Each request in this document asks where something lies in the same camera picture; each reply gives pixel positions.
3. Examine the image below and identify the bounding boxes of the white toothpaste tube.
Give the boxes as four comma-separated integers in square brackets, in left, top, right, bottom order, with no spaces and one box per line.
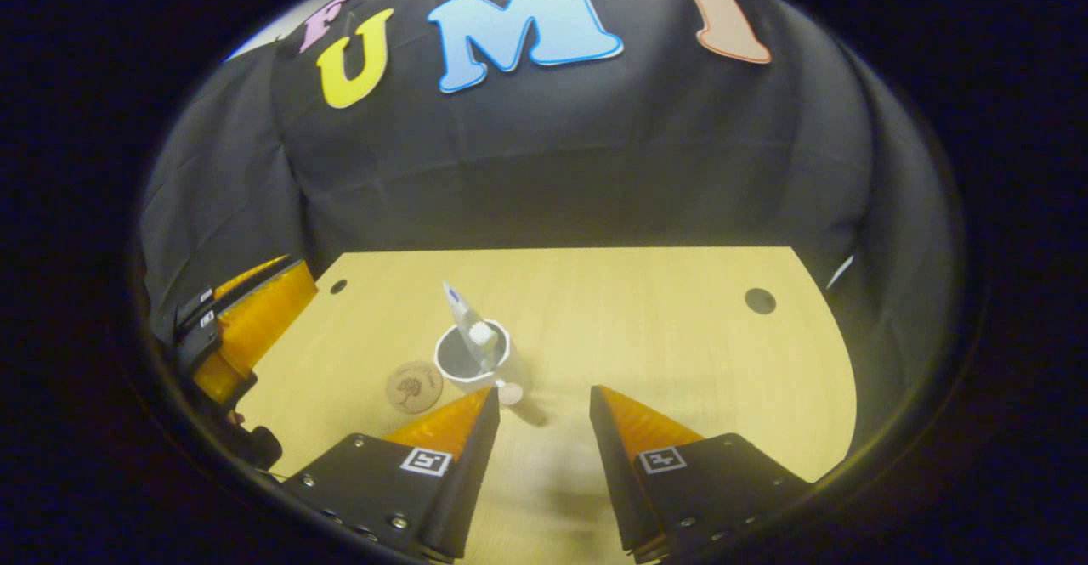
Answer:
[442,280,502,375]

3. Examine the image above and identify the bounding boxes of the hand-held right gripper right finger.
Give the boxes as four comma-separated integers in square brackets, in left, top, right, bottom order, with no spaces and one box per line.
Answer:
[589,385,813,564]

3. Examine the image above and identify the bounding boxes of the round wooden coaster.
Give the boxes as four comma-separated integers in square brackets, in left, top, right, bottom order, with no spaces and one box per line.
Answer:
[385,360,445,415]

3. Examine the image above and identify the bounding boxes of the wooden desktop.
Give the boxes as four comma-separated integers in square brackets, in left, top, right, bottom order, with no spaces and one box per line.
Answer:
[234,246,858,565]

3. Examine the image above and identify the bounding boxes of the black backdrop cloth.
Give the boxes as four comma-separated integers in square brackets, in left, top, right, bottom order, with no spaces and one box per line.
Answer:
[140,0,961,464]

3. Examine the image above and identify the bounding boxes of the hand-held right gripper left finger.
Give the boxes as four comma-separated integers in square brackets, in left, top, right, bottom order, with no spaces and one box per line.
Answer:
[280,385,501,562]

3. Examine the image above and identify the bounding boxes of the white cup with wooden handle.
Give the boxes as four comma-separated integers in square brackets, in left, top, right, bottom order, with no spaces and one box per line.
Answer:
[433,319,532,409]

